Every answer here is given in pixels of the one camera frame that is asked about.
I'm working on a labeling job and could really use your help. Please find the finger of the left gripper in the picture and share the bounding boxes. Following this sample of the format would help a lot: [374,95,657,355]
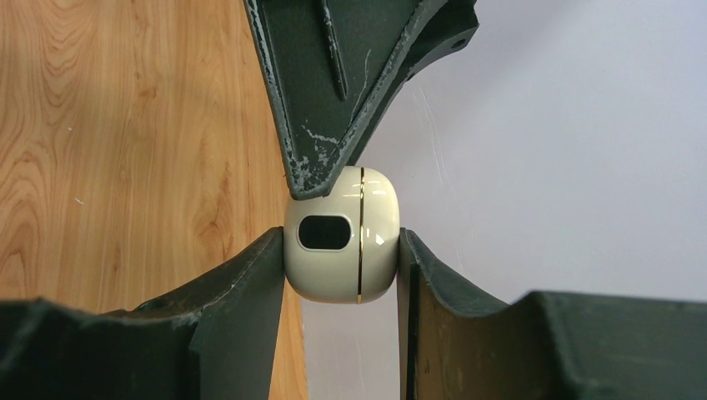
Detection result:
[244,0,479,200]

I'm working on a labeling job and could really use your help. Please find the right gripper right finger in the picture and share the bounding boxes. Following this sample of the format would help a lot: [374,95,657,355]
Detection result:
[396,229,706,399]

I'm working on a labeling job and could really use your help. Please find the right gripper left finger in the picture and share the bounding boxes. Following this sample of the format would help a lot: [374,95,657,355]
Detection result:
[1,227,285,399]

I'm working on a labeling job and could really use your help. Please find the cream earbud charging case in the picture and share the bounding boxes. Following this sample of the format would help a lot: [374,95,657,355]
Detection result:
[283,167,401,304]

